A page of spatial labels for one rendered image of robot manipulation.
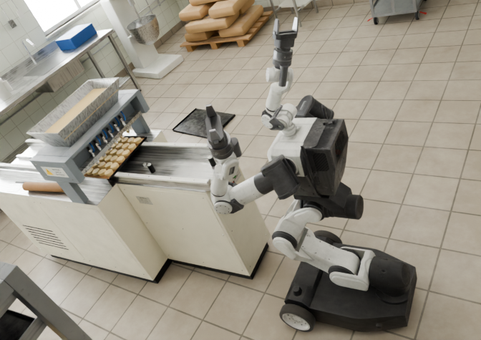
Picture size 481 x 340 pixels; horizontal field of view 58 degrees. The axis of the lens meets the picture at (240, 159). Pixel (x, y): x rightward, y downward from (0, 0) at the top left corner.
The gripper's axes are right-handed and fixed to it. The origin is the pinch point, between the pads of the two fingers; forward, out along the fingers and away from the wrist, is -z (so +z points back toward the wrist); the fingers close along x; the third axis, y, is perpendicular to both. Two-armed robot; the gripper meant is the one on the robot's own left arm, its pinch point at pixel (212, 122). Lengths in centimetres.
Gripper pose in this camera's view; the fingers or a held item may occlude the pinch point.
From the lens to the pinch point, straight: 149.1
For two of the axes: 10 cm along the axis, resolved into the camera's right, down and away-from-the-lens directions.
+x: -1.5, -8.4, 5.2
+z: 1.6, 5.0, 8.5
